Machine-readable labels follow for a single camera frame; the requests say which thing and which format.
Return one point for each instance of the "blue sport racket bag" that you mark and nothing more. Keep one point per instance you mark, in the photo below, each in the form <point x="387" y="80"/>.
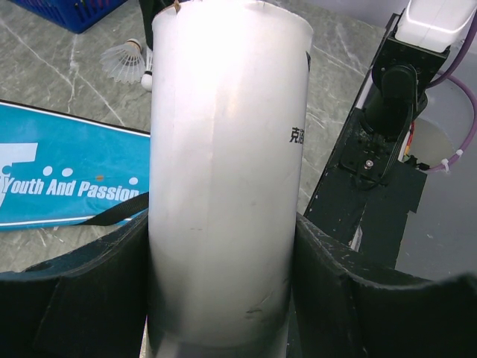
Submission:
<point x="58" y="169"/>

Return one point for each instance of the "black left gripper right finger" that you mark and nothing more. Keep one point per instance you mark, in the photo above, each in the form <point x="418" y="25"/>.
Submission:
<point x="347" y="306"/>

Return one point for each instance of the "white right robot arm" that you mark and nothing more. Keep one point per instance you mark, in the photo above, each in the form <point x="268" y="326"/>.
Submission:
<point x="407" y="61"/>

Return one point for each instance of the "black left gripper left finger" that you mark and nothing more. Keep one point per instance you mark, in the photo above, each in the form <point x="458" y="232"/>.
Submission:
<point x="90" y="302"/>

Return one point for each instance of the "white shuttlecock tube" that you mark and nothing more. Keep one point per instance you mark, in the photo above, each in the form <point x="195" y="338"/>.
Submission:
<point x="228" y="111"/>

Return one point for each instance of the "blue plastic shopping basket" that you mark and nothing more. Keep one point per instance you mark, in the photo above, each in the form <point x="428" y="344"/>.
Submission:
<point x="75" y="16"/>

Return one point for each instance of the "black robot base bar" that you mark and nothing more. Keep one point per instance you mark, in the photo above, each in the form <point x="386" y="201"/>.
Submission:
<point x="359" y="204"/>

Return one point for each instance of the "white shuttlecock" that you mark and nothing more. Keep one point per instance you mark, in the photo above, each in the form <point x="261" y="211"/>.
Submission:
<point x="147" y="77"/>
<point x="124" y="63"/>

